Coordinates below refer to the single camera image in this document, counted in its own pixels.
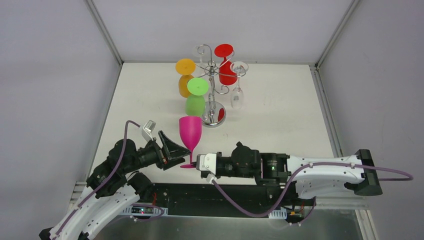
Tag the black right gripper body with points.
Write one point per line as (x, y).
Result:
(219, 166)

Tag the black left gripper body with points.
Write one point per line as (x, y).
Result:
(161, 153)

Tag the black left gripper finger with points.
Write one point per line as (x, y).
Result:
(170, 162)
(171, 148)

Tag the magenta plastic wine glass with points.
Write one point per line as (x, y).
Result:
(190, 131)

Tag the chrome wine glass rack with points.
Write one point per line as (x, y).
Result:
(215, 113)

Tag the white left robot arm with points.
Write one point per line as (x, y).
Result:
(114, 185)

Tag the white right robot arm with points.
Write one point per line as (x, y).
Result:
(308, 177)

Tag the green plastic wine glass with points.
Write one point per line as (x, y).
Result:
(195, 103)

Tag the orange plastic wine glass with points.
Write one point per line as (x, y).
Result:
(185, 67)

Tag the red plastic wine glass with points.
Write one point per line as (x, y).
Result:
(226, 76)

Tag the clear wine glass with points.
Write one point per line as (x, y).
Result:
(240, 68)

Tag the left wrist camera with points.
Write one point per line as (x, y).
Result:
(147, 130)

